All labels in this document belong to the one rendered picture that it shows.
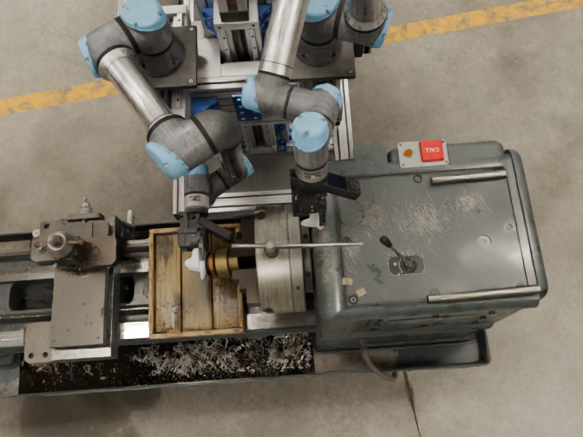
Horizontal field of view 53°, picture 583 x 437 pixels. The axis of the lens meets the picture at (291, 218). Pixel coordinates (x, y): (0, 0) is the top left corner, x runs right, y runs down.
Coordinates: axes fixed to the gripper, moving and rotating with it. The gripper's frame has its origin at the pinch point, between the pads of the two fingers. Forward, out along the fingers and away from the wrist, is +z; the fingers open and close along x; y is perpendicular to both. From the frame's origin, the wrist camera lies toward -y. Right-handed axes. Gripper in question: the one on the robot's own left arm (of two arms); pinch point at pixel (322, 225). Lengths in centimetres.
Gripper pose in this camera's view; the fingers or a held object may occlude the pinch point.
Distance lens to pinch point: 149.4
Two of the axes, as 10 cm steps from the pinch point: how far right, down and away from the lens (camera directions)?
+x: 0.5, 7.9, -6.1
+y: -10.0, 0.7, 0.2
